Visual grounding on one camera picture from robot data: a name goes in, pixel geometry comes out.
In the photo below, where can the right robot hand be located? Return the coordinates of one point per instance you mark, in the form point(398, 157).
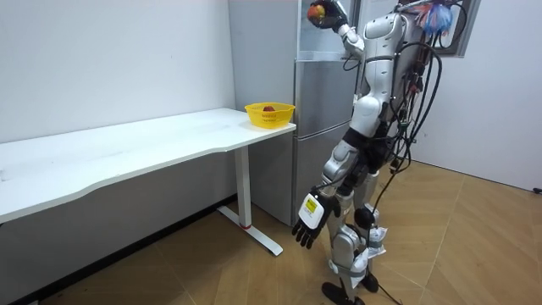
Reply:
point(331, 16)

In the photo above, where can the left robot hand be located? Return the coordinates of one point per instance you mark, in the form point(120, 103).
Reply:
point(312, 211)

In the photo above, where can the red yellow fruit soft toy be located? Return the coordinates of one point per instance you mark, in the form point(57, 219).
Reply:
point(316, 12)

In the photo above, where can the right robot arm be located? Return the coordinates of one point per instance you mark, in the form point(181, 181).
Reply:
point(352, 38)

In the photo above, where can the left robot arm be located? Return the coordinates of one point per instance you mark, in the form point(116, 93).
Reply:
point(377, 76)

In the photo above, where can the robot legs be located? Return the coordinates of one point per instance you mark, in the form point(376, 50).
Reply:
point(345, 247)

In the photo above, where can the grey fridge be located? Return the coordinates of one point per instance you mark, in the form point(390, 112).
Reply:
point(271, 84)

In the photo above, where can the robot body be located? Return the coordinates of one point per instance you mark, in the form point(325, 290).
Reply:
point(410, 63)

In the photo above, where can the yellow plastic basket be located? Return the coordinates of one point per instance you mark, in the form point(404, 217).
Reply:
point(269, 115)

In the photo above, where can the white desk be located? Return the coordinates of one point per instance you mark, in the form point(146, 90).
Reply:
point(127, 148)

